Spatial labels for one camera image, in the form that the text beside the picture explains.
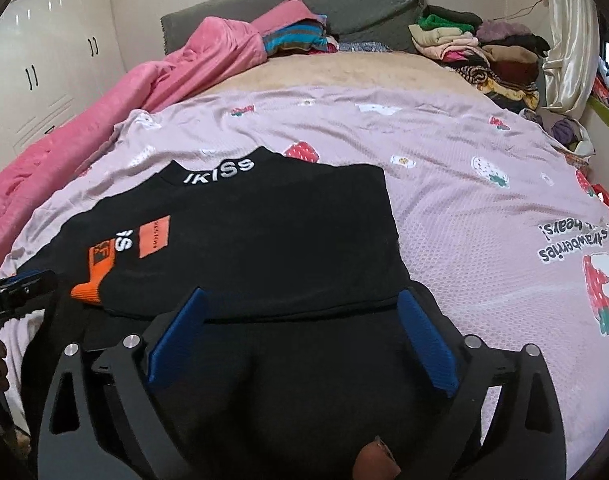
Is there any black long-sleeve sweater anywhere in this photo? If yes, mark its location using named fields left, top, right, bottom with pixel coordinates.
left=14, top=146, right=466, bottom=480

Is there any bag with purple clothes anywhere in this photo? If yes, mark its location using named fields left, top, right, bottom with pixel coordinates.
left=519, top=108, right=595, bottom=169

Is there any striped folded clothes stack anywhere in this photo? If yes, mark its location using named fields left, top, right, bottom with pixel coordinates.
left=262, top=14, right=339, bottom=58

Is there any pile of folded clothes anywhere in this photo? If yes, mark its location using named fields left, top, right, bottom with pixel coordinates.
left=408, top=6, right=551, bottom=114

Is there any right hand thumb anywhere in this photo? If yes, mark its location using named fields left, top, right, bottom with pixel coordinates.
left=352, top=437, right=401, bottom=480

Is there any lilac strawberry print quilt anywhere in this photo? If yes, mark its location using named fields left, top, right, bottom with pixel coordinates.
left=0, top=87, right=609, bottom=474

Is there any white wardrobe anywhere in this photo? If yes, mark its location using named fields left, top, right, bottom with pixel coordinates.
left=0, top=0, right=126, bottom=171

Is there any pink fleece blanket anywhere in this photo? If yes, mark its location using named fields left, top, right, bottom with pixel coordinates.
left=0, top=0, right=326, bottom=269

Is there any cream satin curtain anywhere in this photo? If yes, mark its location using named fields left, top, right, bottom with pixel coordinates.
left=543, top=0, right=599, bottom=119

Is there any beige mattress sheet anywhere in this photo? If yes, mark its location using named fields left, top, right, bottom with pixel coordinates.
left=198, top=52, right=485, bottom=101

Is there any grey quilted headboard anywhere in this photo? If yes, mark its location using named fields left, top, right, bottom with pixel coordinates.
left=160, top=0, right=426, bottom=54

